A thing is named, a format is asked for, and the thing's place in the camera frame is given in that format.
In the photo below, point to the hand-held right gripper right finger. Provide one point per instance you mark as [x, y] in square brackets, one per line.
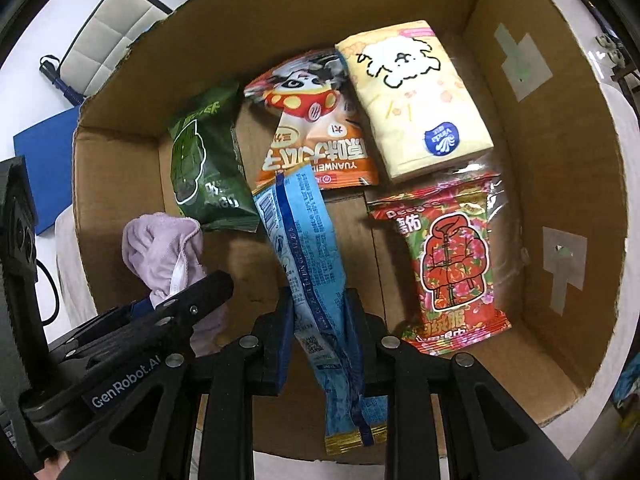
[372, 360]

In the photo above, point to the white padded chair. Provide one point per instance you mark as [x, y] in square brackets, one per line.
[110, 30]

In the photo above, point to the lilac cloth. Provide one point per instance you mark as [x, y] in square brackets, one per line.
[150, 245]

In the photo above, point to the blue folded mat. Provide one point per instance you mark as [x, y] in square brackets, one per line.
[45, 160]

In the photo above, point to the green snack packet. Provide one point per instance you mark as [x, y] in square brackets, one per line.
[205, 160]

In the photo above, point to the cardboard box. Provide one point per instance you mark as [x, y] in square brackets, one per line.
[550, 185]

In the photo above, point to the yellow tissue pack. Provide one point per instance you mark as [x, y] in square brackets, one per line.
[415, 110]

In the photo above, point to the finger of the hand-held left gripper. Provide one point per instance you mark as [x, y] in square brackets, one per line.
[200, 300]
[140, 306]

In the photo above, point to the blue snack packet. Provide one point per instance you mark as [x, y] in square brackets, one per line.
[310, 240]

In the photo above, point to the blue black stick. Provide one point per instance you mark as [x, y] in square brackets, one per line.
[62, 85]

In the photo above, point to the red floral snack packet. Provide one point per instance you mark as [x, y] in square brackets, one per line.
[450, 260]

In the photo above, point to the orange cartoon snack packet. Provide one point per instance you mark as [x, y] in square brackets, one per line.
[320, 145]

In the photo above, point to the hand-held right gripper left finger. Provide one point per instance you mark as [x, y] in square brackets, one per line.
[282, 345]

